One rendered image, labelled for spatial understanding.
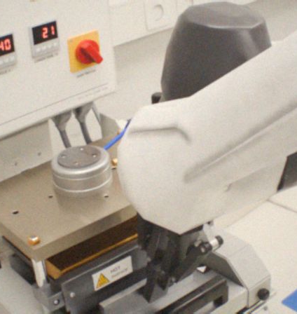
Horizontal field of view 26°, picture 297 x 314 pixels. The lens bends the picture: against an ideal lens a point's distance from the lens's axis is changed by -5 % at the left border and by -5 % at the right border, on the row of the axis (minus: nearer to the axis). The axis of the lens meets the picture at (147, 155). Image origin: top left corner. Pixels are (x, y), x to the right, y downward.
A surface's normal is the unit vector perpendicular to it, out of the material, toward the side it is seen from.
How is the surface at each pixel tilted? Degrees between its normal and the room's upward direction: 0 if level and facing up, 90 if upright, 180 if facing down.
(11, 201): 0
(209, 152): 82
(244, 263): 41
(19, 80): 90
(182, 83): 92
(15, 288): 0
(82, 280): 90
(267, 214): 0
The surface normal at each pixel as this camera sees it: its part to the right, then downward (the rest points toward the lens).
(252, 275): 0.36, -0.47
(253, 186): 0.55, 0.57
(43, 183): -0.07, -0.89
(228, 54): -0.41, 0.41
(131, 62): 0.69, 0.28
